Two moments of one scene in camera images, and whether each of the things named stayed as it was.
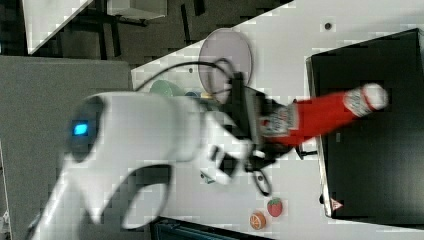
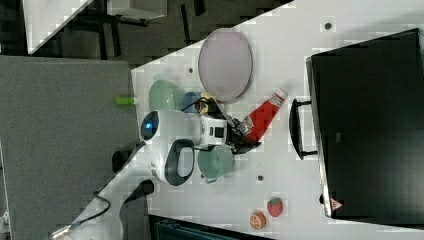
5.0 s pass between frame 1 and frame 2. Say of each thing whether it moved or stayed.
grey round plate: stayed
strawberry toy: stayed
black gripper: moved
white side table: stayed
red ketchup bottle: moved
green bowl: stayed
